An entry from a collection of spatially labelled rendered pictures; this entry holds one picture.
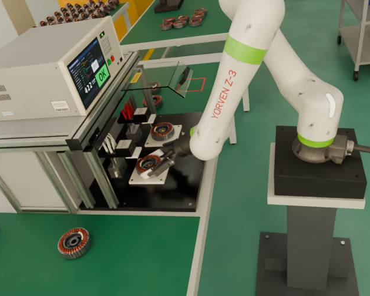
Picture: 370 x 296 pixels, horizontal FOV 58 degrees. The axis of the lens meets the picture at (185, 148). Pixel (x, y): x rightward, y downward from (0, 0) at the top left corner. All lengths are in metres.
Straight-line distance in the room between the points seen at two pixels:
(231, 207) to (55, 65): 1.47
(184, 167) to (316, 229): 0.60
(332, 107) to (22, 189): 1.16
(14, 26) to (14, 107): 3.90
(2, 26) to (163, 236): 4.48
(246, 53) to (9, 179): 0.99
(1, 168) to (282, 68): 1.07
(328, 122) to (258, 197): 1.20
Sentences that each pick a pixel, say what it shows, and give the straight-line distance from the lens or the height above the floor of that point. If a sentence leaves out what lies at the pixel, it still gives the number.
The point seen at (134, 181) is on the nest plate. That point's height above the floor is 0.78.
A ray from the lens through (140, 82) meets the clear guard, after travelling 1.45.
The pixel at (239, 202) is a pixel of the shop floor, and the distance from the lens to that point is 2.24.
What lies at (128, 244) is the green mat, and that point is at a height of 0.75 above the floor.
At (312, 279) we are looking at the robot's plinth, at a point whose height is 0.11.
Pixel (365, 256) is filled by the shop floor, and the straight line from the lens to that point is 2.06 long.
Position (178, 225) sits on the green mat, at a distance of 1.20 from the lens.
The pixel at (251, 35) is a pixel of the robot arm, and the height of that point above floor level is 1.35.
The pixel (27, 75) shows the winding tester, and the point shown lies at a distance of 1.24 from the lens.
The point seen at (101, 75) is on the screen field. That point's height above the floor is 1.17.
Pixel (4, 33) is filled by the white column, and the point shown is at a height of 0.61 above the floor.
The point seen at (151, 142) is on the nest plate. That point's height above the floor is 0.78.
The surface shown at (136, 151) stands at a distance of 1.36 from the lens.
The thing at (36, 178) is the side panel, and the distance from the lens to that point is 1.36.
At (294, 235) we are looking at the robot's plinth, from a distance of 1.53.
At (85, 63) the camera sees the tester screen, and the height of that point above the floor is 1.26.
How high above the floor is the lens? 1.67
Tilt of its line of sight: 37 degrees down
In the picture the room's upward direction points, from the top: 13 degrees counter-clockwise
